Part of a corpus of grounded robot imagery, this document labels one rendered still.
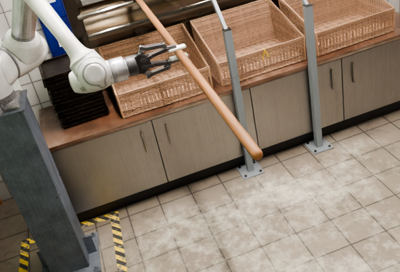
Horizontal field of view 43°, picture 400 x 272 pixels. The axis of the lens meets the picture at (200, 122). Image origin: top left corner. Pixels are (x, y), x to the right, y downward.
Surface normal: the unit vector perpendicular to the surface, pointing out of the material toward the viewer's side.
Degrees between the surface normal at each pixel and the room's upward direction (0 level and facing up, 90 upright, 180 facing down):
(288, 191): 0
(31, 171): 90
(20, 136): 90
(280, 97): 90
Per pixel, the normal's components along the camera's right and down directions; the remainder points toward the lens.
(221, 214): -0.18, -0.84
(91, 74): 0.29, 0.17
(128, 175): 0.30, 0.45
